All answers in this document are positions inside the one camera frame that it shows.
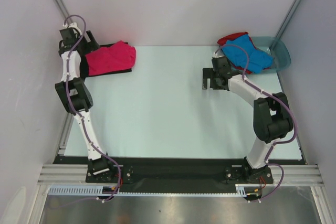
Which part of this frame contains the folded black t shirt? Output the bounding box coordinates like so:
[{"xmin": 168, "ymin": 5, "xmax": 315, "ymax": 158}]
[{"xmin": 79, "ymin": 41, "xmax": 133, "ymax": 78}]

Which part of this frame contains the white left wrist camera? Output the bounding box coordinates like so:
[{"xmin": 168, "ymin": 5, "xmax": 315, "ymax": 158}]
[{"xmin": 62, "ymin": 22, "xmax": 82, "ymax": 36}]

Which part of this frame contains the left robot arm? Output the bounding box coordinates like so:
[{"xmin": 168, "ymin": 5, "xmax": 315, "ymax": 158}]
[{"xmin": 55, "ymin": 24, "xmax": 116, "ymax": 183}]

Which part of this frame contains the aluminium front rail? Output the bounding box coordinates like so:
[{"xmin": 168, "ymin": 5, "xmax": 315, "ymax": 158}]
[{"xmin": 37, "ymin": 165, "xmax": 324, "ymax": 198}]

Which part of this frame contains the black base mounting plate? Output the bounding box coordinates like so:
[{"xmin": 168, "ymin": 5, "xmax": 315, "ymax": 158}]
[{"xmin": 53, "ymin": 155, "xmax": 270, "ymax": 182}]

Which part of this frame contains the red t shirt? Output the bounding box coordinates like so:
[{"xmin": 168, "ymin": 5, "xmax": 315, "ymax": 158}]
[{"xmin": 217, "ymin": 32, "xmax": 255, "ymax": 70}]

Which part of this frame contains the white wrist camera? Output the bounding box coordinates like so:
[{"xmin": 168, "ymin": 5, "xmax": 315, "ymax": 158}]
[
  {"xmin": 62, "ymin": 22, "xmax": 82, "ymax": 36},
  {"xmin": 212, "ymin": 53, "xmax": 225, "ymax": 59}
]

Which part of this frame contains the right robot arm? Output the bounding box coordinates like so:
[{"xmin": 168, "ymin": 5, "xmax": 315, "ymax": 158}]
[{"xmin": 202, "ymin": 56, "xmax": 295, "ymax": 183}]

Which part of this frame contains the teal plastic basin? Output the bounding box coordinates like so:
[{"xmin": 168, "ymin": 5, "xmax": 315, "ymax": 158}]
[{"xmin": 218, "ymin": 36, "xmax": 291, "ymax": 75}]

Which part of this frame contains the blue t shirt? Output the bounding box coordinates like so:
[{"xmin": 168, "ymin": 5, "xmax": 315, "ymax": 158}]
[{"xmin": 222, "ymin": 34, "xmax": 273, "ymax": 74}]

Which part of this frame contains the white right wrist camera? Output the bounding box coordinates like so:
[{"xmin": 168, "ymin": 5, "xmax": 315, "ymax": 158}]
[{"xmin": 212, "ymin": 53, "xmax": 225, "ymax": 59}]

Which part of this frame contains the right aluminium corner post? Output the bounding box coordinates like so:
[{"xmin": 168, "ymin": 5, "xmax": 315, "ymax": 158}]
[{"xmin": 275, "ymin": 0, "xmax": 303, "ymax": 39}]

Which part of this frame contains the pink t shirt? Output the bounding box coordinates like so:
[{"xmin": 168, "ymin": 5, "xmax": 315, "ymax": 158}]
[{"xmin": 86, "ymin": 40, "xmax": 137, "ymax": 77}]

